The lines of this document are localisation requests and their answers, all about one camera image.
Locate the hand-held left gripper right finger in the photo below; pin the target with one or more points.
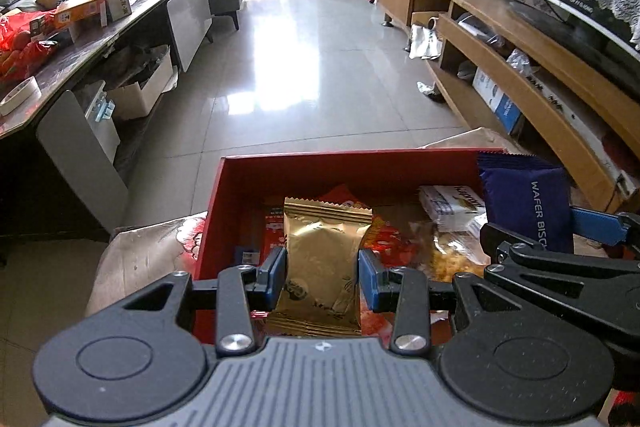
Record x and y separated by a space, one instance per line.
372 279

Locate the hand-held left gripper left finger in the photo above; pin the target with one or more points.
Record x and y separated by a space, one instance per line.
272 274

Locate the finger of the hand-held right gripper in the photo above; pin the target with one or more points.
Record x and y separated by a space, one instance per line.
575 267
595 224

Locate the blue snack packet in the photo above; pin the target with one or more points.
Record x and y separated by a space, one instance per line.
247 255

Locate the red gummy candy packet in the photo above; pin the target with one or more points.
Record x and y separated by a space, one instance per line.
385 237

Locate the gold foil snack packet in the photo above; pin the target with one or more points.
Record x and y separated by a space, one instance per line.
322 267

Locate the navy wafer biscuit packet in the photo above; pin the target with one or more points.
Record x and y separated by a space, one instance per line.
520 197

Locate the yellow cracker clear pack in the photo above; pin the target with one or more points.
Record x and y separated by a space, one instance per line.
455 257

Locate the red cardboard box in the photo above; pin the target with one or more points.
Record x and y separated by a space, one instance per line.
300 174

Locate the white grey cracker packet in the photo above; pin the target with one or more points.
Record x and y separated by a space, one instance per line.
450 204

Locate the long white appliance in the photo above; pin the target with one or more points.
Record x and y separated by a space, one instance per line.
580 132

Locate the beige patterned tablecloth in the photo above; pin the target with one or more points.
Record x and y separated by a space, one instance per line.
150 257

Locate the white blue box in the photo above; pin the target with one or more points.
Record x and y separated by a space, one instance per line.
497 99

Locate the black television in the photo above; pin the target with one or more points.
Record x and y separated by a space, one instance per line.
575 24

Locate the white storage box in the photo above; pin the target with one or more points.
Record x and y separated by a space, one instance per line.
140 92

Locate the white bin with blue latch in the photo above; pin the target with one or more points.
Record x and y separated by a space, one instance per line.
100 127

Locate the silver white bag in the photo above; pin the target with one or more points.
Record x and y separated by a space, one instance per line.
425 42

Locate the wooden television cabinet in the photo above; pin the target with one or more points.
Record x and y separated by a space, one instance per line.
475 2

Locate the dark long coffee table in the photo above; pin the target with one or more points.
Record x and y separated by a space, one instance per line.
80 52

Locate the flat white case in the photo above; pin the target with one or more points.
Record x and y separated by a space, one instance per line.
17 96

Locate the small white brown carton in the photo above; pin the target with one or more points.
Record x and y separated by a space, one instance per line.
119 3

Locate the orange cardboard box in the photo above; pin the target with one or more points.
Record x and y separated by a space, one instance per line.
80 14

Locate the red bag of fruit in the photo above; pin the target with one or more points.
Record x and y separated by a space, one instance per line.
25 52

